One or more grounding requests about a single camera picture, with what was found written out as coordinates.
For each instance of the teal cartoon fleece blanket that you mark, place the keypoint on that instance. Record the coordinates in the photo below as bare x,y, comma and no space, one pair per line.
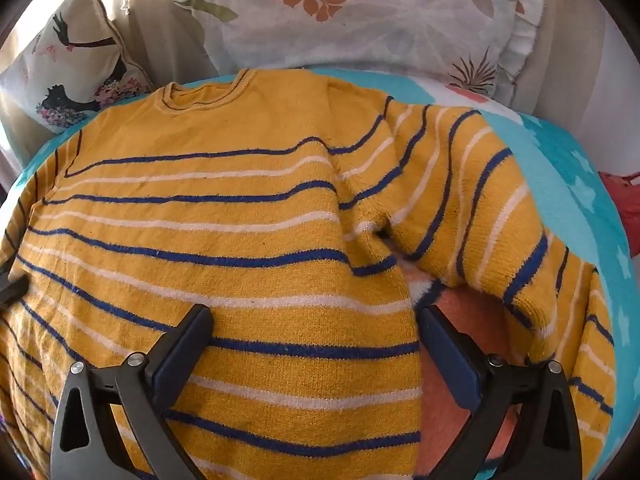
466,313

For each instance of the red cloth item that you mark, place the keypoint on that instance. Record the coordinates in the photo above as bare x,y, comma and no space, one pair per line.
625,194

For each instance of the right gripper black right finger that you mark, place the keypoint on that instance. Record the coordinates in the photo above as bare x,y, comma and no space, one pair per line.
545,441

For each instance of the yellow striped knit sweater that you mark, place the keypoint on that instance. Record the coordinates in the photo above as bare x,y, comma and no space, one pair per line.
294,205

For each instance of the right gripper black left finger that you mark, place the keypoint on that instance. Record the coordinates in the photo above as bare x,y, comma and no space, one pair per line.
86,442

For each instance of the white leaf print pillow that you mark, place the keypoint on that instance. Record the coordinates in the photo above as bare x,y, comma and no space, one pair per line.
477,46

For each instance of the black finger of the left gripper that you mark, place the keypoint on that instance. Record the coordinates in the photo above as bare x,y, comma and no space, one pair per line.
12,289

